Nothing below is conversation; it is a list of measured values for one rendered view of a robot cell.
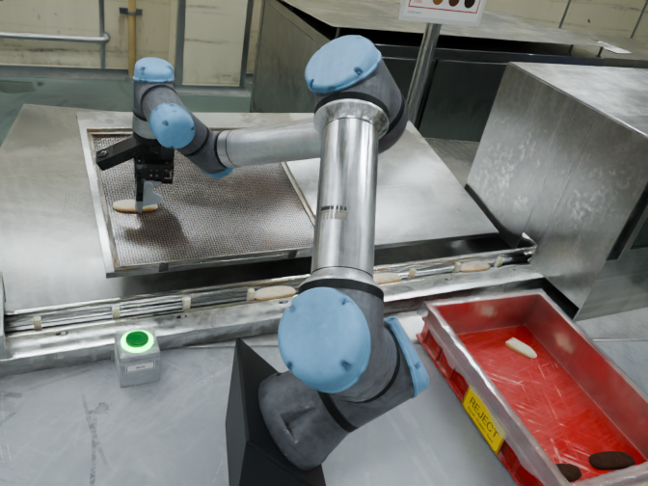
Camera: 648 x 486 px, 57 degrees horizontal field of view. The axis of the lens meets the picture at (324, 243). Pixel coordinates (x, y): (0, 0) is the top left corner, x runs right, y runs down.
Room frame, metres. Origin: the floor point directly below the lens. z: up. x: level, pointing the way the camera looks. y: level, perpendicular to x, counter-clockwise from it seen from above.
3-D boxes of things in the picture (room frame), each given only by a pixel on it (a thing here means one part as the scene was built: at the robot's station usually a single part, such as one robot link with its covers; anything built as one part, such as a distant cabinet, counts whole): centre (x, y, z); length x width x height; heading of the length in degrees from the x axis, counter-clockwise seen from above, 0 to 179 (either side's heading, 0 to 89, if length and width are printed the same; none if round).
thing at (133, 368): (0.77, 0.29, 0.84); 0.08 x 0.08 x 0.11; 31
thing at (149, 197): (1.14, 0.41, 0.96); 0.06 x 0.03 x 0.09; 113
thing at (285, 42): (3.82, -0.39, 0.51); 1.93 x 1.05 x 1.02; 121
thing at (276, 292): (1.04, 0.08, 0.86); 0.10 x 0.04 x 0.01; 121
